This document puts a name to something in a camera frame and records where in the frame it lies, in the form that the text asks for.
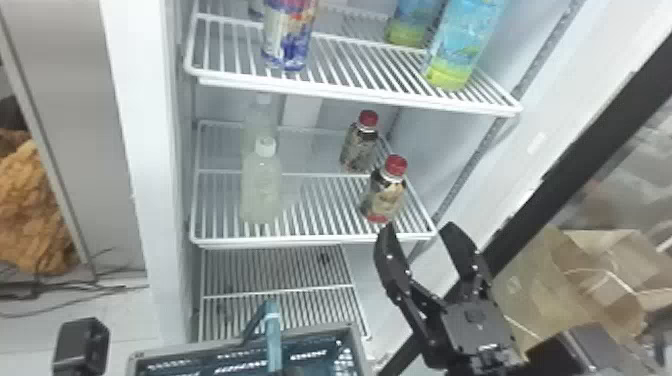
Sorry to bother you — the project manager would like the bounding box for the green blue bottle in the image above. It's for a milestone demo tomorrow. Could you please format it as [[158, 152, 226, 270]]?
[[421, 0, 508, 92], [385, 0, 448, 50]]

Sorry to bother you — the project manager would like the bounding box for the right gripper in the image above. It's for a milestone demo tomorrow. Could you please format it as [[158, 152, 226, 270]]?
[[373, 221, 522, 371]]

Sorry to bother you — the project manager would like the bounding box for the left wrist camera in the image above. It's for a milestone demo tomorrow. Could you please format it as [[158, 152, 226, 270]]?
[[51, 316, 111, 376]]

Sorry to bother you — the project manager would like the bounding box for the fridge door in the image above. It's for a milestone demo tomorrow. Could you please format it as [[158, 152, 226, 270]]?
[[377, 48, 672, 376]]

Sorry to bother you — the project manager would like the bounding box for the blue white bottle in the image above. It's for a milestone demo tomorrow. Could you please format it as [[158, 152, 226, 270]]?
[[260, 0, 319, 73]]

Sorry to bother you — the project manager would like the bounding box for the brown cloth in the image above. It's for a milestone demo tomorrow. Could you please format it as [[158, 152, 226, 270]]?
[[0, 128, 81, 277]]

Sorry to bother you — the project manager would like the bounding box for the black cable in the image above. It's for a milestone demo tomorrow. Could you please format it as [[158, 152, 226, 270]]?
[[0, 246, 149, 319]]

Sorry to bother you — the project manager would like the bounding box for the brown bottle red cap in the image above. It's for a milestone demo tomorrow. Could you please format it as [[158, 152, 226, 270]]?
[[358, 154, 410, 226], [338, 109, 380, 175]]

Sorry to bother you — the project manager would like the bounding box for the blue basket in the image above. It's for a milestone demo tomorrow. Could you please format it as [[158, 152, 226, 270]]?
[[125, 299, 372, 376]]

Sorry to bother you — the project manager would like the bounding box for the brown paper bag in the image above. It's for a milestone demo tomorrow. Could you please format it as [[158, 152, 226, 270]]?
[[492, 225, 672, 359]]

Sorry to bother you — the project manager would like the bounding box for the white fridge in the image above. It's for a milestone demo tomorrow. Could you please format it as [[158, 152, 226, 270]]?
[[0, 0, 672, 369]]

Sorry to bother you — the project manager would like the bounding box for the clear bottle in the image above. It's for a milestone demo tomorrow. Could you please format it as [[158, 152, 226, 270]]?
[[242, 93, 280, 155], [239, 136, 284, 225]]

